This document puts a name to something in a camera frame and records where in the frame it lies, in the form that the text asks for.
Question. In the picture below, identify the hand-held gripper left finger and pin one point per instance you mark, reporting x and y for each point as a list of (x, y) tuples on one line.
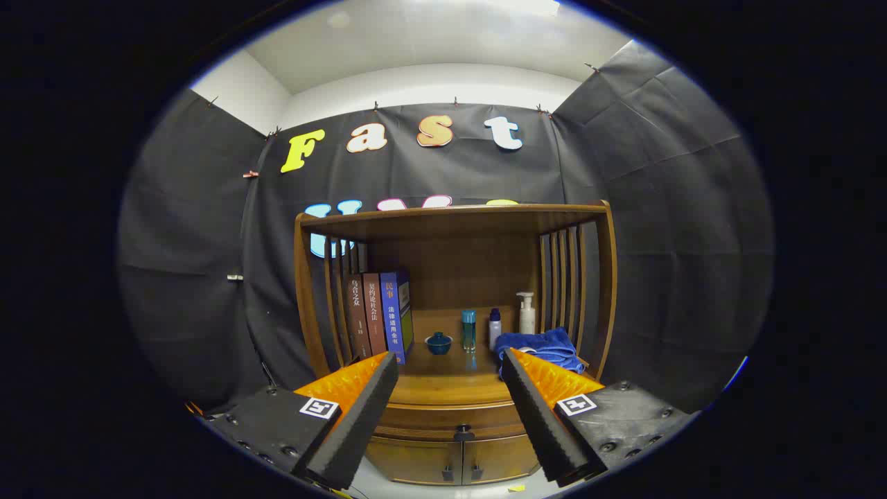
[(360, 423)]

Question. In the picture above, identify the dark brown book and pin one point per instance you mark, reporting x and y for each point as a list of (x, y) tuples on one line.
[(357, 319)]

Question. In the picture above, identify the thick blue book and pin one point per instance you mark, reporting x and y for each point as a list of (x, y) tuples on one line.
[(392, 319)]

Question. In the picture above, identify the brown wooden cabinet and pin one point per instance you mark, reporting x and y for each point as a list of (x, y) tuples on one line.
[(457, 263)]

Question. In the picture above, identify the wooden cabinet door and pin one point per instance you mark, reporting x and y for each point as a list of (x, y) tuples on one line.
[(499, 454), (416, 459)]

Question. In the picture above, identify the white pump bottle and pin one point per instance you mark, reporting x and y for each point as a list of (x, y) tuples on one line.
[(527, 319)]

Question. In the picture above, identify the folded blue towel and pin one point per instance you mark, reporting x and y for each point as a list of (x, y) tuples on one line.
[(547, 346)]

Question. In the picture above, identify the dark blue lidded teacup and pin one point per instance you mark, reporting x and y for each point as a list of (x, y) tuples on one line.
[(438, 343)]

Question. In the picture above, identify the tall teal glass bottle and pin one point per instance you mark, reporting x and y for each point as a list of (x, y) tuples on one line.
[(469, 333)]

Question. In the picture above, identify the white bottle with blue cap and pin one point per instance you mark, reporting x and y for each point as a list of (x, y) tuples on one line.
[(495, 333)]

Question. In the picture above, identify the wooden countertop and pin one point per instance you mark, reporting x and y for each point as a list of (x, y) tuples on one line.
[(457, 378)]

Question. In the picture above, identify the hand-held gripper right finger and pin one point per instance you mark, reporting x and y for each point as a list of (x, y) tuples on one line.
[(540, 423)]

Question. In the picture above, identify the wooden drawer with black knob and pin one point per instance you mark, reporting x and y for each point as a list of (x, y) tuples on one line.
[(450, 416)]

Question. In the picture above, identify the reddish brown book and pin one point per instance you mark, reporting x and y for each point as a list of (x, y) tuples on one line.
[(374, 315)]

